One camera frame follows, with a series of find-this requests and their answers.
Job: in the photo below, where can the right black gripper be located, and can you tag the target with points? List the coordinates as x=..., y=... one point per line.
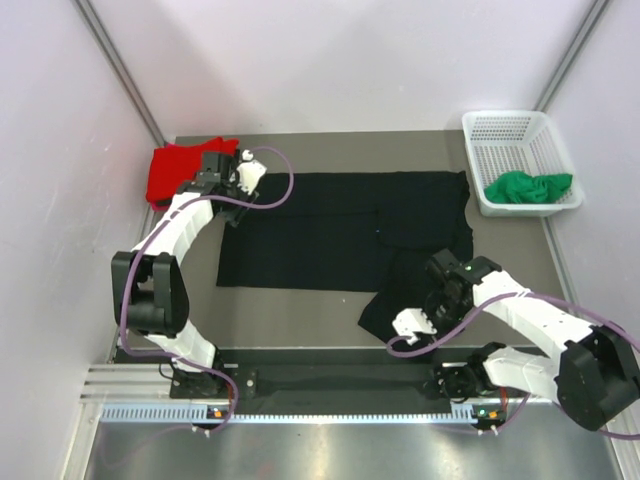
x=428, y=311

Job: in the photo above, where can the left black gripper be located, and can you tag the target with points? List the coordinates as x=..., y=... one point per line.
x=233, y=217

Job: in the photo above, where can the black t shirt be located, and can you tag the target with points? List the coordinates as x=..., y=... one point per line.
x=353, y=232

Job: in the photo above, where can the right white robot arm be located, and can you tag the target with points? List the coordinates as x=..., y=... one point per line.
x=589, y=370

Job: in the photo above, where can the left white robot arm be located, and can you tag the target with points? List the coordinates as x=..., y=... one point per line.
x=147, y=283

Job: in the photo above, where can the folded pink t shirt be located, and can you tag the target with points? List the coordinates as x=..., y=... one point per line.
x=160, y=206

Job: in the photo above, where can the folded red t shirt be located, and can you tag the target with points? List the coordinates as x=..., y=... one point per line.
x=174, y=164

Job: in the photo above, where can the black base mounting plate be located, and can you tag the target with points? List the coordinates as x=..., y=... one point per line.
x=343, y=389

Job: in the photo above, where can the green crumpled t shirt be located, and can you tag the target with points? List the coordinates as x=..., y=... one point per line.
x=518, y=187

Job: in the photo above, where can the white plastic basket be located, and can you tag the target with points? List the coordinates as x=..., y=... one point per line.
x=502, y=141

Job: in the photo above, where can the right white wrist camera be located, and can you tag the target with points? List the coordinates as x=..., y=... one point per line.
x=411, y=324

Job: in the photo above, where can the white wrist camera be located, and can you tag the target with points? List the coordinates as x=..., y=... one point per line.
x=250, y=171
x=411, y=324

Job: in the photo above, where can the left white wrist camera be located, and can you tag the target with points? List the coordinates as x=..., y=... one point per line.
x=250, y=171

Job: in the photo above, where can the left aluminium corner post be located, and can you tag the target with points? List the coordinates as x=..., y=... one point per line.
x=108, y=48

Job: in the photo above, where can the aluminium corner post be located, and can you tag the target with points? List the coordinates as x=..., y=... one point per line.
x=594, y=14
x=108, y=48

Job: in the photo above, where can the slotted grey cable duct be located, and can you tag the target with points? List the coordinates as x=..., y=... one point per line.
x=201, y=414

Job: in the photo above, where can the aluminium front rail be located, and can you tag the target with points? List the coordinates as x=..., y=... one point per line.
x=155, y=382

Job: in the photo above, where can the right aluminium corner post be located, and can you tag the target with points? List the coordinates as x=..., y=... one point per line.
x=594, y=14

